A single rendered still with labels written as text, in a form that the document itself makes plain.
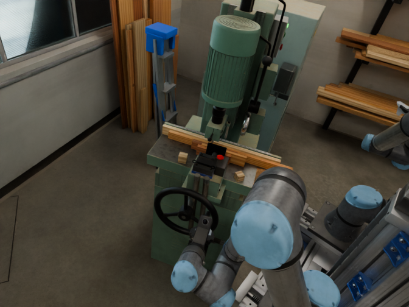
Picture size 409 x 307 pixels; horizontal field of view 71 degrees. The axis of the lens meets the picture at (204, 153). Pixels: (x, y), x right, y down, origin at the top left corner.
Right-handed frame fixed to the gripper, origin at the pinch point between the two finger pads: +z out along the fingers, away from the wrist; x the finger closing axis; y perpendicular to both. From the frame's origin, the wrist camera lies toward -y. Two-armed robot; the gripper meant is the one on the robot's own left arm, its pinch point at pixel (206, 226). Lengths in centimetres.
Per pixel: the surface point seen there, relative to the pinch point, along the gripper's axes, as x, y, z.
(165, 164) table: -27.0, -14.1, 19.4
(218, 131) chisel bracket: -7.8, -35.5, 20.1
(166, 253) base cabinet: -22, 50, 57
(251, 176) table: 12.4, -19.3, 24.2
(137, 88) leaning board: -102, -41, 143
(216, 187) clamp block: -0.8, -13.7, 8.5
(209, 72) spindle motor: -16, -58, 6
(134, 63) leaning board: -105, -61, 132
